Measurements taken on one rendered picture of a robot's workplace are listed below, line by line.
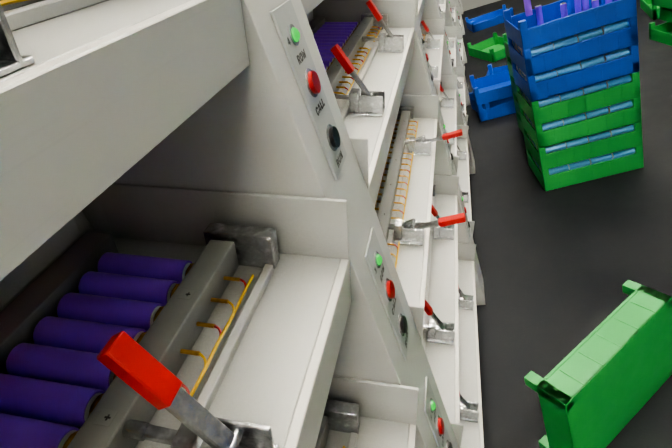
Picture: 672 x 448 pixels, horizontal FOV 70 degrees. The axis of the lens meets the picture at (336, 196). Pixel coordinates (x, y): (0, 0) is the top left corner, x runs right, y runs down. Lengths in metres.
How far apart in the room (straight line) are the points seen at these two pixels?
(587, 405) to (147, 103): 0.86
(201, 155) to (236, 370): 0.14
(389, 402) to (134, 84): 0.35
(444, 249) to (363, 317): 0.59
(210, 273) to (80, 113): 0.17
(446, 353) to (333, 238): 0.47
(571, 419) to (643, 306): 0.25
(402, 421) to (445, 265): 0.49
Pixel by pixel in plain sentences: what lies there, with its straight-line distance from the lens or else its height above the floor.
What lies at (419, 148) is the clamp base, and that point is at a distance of 0.89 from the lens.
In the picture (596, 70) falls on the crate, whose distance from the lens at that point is 1.62.
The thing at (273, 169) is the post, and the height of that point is 0.81.
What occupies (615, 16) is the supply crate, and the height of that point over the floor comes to 0.49.
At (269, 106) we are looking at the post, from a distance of 0.31.
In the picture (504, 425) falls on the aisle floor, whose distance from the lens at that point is 1.13.
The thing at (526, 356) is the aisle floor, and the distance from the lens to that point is 1.22.
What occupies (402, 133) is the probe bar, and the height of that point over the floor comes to 0.58.
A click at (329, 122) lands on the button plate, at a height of 0.82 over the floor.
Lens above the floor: 0.93
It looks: 27 degrees down
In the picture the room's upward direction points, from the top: 21 degrees counter-clockwise
